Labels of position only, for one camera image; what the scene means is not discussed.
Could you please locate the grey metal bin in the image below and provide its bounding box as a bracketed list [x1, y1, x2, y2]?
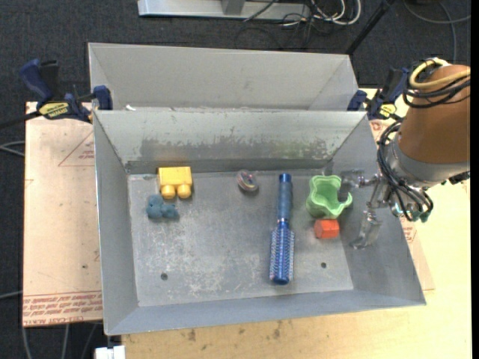
[87, 42, 427, 337]

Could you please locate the teal fuzzy toy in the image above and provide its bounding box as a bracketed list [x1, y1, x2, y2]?
[145, 194, 180, 221]

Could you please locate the black cylinder on white bracket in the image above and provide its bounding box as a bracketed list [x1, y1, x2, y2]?
[447, 170, 471, 186]

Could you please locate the brown cardboard board, red print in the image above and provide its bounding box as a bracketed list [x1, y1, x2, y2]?
[22, 100, 437, 329]

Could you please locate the yellow toy building block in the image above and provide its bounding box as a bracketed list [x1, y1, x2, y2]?
[156, 166, 195, 201]

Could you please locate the orange-red small block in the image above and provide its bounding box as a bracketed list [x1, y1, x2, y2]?
[313, 218, 341, 240]

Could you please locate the small clear multicoloured top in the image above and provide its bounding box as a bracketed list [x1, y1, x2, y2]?
[235, 169, 260, 194]

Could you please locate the green wavy cup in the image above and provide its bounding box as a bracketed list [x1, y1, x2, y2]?
[305, 174, 354, 220]

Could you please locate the blue round hairbrush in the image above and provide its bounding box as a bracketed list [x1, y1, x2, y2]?
[268, 173, 296, 286]

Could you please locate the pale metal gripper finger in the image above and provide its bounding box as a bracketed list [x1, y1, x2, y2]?
[349, 202, 384, 251]
[338, 169, 367, 203]

